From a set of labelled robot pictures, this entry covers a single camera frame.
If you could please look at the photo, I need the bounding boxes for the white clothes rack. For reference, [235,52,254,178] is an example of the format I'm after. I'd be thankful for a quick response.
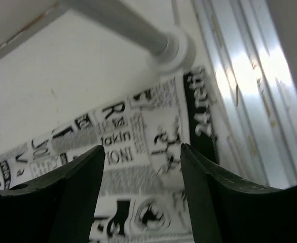
[64,1,196,75]

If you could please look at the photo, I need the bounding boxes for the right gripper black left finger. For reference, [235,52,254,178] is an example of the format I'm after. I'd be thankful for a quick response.
[0,145,105,242]

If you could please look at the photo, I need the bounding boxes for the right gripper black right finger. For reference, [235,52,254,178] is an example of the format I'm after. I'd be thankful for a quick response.
[180,144,297,242]

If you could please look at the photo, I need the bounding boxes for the newspaper print trousers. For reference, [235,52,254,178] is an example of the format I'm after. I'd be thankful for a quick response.
[0,66,219,242]

